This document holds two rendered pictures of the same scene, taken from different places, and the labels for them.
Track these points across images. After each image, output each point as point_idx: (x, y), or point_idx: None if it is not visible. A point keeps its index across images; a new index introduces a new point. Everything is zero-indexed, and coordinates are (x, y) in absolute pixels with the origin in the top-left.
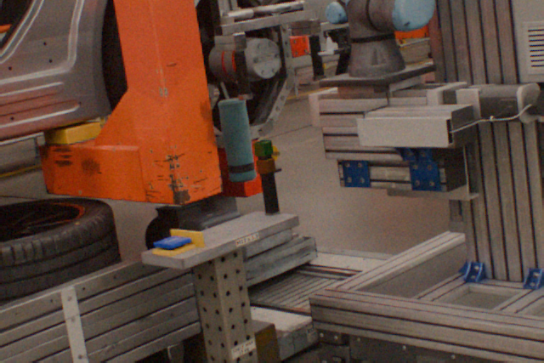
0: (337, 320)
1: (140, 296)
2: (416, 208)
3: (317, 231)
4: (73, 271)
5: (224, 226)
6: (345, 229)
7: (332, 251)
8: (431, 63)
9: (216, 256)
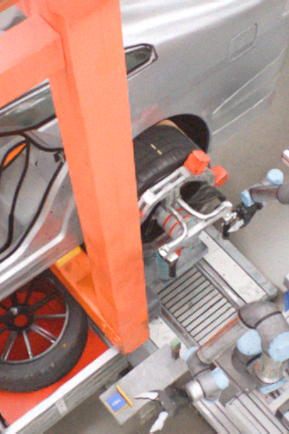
0: (199, 409)
1: (97, 377)
2: None
3: (219, 157)
4: (61, 370)
5: (147, 367)
6: (237, 161)
7: (219, 240)
8: None
9: (138, 410)
